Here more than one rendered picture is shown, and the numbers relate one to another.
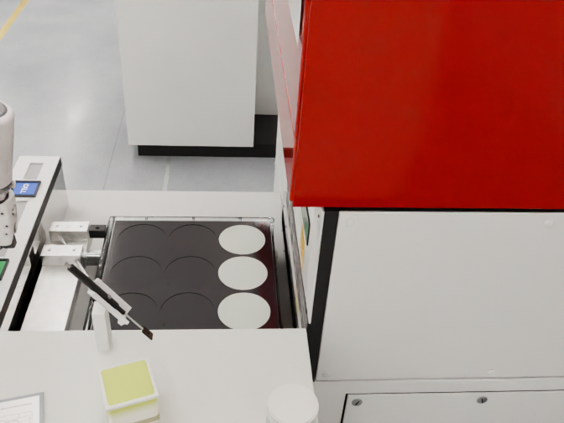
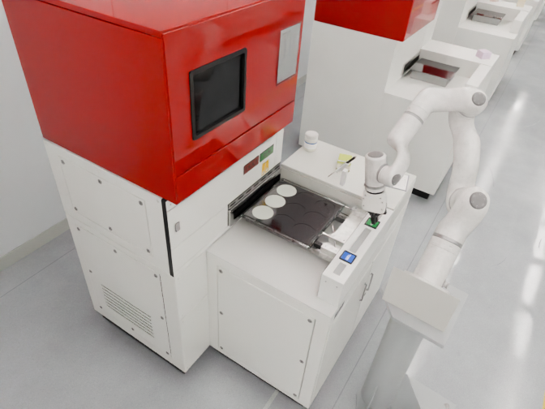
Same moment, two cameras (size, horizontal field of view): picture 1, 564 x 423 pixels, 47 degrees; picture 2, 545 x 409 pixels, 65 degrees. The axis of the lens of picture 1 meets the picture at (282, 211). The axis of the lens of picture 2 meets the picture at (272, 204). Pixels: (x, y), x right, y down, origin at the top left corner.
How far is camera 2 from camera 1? 2.57 m
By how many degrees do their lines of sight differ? 98
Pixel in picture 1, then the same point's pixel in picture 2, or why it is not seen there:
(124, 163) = not seen: outside the picture
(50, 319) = (351, 221)
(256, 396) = (309, 157)
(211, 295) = (293, 199)
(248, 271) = (272, 200)
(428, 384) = not seen: hidden behind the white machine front
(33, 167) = (338, 273)
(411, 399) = not seen: hidden behind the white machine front
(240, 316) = (289, 189)
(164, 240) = (293, 226)
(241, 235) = (261, 213)
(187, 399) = (327, 164)
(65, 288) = (341, 230)
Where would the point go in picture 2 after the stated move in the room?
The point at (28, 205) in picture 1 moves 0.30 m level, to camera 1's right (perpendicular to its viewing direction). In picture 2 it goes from (349, 247) to (291, 215)
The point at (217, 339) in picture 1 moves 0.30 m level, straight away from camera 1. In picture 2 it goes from (308, 171) to (278, 200)
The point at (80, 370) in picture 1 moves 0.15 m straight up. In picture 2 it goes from (352, 181) to (358, 156)
